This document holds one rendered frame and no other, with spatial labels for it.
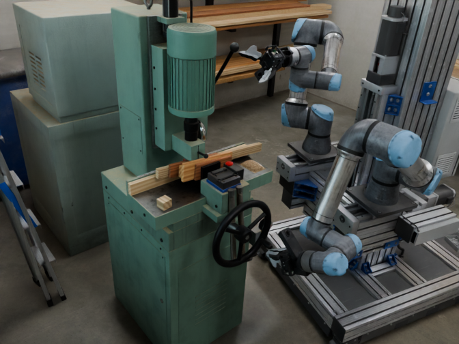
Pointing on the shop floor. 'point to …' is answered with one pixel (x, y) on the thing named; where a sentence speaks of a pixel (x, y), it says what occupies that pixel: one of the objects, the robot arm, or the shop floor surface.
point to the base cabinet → (174, 282)
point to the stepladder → (9, 193)
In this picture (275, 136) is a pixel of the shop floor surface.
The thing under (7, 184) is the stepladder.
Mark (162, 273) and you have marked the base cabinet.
